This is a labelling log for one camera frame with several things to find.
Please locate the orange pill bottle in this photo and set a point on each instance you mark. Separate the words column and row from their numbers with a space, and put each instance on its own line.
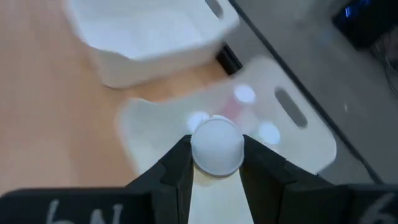
column 244, row 93

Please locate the white plastic bin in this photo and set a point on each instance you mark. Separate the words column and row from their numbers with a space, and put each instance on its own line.
column 140, row 31
column 149, row 137

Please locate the black table bracket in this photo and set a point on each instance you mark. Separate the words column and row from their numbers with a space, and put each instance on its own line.
column 229, row 59

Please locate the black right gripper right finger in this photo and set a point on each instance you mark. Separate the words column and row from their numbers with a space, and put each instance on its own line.
column 280, row 193

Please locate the small blue pill bottle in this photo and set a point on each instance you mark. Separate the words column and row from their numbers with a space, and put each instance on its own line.
column 196, row 119
column 269, row 132

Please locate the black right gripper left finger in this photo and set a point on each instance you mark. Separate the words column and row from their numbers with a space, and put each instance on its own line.
column 168, row 186

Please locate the yellow-green pill bottle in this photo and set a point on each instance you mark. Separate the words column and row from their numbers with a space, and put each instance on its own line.
column 217, row 146

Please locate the black device with blue light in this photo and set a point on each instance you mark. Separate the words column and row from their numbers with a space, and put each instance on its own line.
column 363, row 21

